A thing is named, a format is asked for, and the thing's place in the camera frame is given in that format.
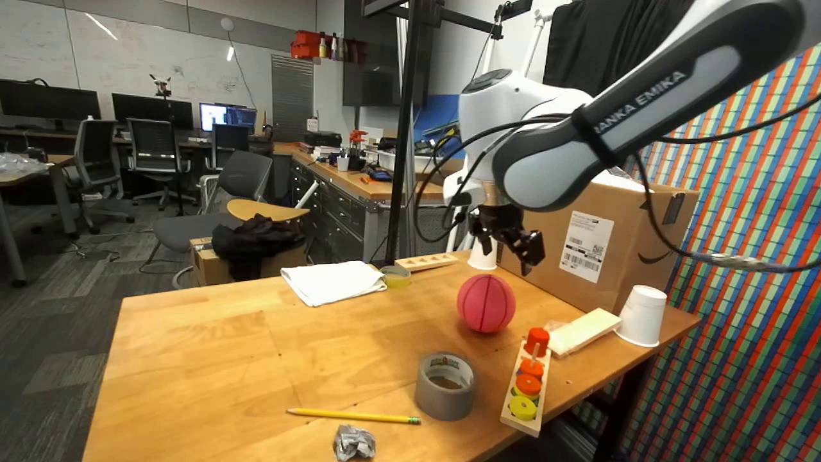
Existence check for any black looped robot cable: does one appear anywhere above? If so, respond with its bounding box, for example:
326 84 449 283
413 110 576 248

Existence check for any dark computer monitor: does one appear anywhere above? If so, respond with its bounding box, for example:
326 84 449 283
110 89 197 131
0 78 104 125

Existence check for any lit computer monitor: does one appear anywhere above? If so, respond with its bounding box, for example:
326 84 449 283
197 99 260 135

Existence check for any black office chair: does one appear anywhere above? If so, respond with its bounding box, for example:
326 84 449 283
127 115 200 215
70 115 133 235

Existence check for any white foam block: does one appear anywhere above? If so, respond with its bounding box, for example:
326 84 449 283
548 305 625 360

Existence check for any grey office chair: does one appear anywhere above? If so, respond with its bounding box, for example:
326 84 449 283
151 148 278 260

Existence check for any pink basketball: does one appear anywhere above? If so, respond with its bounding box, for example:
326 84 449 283
454 273 521 337

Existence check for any round wooden stool top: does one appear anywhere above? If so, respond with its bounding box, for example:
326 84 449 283
223 197 314 225

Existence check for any white paper stack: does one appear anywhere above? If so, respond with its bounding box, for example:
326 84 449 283
280 260 390 311

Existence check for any black bag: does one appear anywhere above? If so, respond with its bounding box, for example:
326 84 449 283
210 212 309 283

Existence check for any black hanging robot cable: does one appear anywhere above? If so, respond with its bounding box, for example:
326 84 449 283
628 89 821 278

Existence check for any light wooden block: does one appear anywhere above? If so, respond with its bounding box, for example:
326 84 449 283
395 248 463 278

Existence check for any colourful striped panel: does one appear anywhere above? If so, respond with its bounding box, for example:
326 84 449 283
619 42 821 462

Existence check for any orange and green ring stack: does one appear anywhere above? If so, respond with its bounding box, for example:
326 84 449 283
514 373 548 398

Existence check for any large cardboard box with label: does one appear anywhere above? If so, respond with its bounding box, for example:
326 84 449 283
498 175 700 316

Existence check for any wooden office desk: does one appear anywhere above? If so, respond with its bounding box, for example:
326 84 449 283
0 151 83 291

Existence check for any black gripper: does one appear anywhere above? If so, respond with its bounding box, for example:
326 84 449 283
467 199 549 278

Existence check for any yellow ring stack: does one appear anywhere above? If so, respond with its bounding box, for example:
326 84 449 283
505 391 542 423

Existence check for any tall red-orange ring stack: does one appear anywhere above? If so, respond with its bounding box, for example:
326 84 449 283
523 327 551 360

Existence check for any red container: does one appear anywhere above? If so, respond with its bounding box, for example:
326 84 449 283
287 27 324 62

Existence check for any black hanging cloth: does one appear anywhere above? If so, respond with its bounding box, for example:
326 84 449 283
542 0 699 97

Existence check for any grey duct tape roll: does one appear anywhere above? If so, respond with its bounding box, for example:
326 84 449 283
413 351 481 423

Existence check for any small cardboard box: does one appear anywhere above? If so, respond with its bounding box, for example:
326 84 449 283
187 235 314 287

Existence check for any yellow pencil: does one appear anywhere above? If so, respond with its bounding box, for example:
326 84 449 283
285 405 423 428

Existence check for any white paper cup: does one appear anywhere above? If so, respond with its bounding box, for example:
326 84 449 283
467 239 503 274
614 283 669 350

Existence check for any long wooden workbench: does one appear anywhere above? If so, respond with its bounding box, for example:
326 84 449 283
273 139 449 264

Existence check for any crumpled foil ball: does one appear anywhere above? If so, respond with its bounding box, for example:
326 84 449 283
331 423 380 462

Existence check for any black vertical pole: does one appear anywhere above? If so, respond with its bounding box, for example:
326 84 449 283
380 0 436 284

